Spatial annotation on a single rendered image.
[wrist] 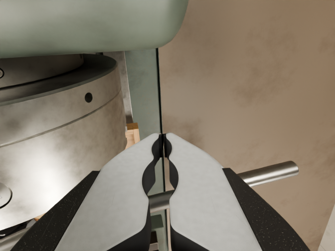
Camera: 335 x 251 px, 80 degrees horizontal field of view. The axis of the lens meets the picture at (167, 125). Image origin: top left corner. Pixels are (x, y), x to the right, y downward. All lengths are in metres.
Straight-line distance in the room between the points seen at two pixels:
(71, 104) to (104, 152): 0.08
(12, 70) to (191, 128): 1.51
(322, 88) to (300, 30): 0.60
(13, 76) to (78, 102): 0.06
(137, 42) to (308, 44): 1.84
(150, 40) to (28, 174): 0.16
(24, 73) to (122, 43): 0.12
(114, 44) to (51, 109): 0.09
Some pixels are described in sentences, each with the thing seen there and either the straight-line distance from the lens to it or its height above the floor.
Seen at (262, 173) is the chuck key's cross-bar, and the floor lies 1.29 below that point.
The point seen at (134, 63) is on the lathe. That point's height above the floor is 0.54.
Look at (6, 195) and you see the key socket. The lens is 0.25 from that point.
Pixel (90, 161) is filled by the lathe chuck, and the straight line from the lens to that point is 0.26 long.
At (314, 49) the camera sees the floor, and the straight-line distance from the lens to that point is 2.01.
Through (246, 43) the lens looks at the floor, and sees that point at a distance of 1.64.
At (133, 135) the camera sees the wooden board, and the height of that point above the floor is 0.88.
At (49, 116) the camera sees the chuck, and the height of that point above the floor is 1.21.
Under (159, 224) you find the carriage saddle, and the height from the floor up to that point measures 0.91.
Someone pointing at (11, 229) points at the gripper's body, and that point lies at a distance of 0.49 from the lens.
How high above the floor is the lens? 1.39
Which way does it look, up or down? 60 degrees down
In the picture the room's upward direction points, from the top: 156 degrees clockwise
